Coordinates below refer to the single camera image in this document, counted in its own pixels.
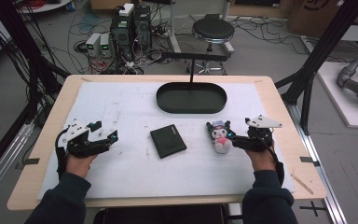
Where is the person's right hand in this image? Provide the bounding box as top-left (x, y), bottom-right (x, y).
top-left (244, 140), bottom-right (277, 173)

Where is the thin wooden stick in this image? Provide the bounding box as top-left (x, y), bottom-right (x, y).
top-left (290, 173), bottom-right (315, 196)

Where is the black and white plush toy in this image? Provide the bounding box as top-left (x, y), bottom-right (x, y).
top-left (205, 119), bottom-right (236, 155)

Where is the black round stool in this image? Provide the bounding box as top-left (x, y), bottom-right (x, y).
top-left (186, 16), bottom-right (236, 77)

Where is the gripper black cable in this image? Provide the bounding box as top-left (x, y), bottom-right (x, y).
top-left (54, 126), bottom-right (70, 181)
top-left (259, 135), bottom-right (286, 187)

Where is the black square box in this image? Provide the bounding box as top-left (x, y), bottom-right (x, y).
top-left (149, 123), bottom-right (187, 160)

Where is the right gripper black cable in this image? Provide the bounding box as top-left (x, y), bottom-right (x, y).
top-left (259, 135), bottom-right (286, 187)

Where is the white floor board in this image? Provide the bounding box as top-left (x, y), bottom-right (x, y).
top-left (316, 61), bottom-right (358, 130)

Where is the black tape piece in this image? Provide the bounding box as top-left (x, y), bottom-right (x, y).
top-left (14, 157), bottom-right (41, 171)
top-left (299, 156), bottom-right (322, 168)

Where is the black frame post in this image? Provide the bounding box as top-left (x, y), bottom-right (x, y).
top-left (274, 0), bottom-right (358, 135)
top-left (0, 0), bottom-right (71, 129)

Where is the black oval tray stand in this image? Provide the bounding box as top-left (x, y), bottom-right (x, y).
top-left (156, 51), bottom-right (229, 115)

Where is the person's left hand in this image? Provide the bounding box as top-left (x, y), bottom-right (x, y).
top-left (65, 153), bottom-right (98, 179)

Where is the black computer tower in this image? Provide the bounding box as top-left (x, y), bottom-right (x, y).
top-left (109, 11), bottom-right (135, 62)
top-left (132, 5), bottom-right (153, 50)

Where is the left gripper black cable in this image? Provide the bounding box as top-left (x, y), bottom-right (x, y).
top-left (54, 126), bottom-right (70, 181)

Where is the grey power supply unit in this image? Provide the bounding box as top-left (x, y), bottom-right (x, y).
top-left (85, 32), bottom-right (103, 58)
top-left (100, 33), bottom-right (113, 58)

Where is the white box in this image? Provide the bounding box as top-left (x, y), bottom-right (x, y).
top-left (117, 2), bottom-right (135, 18)

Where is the white table mat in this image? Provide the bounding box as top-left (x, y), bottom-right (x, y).
top-left (36, 80), bottom-right (296, 201)

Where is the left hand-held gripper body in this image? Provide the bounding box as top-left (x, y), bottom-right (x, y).
top-left (57, 122), bottom-right (111, 159)

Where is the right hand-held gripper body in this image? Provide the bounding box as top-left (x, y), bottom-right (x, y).
top-left (244, 114), bottom-right (283, 154)

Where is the brown cardboard box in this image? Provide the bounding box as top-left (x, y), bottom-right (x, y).
top-left (286, 0), bottom-right (343, 35)

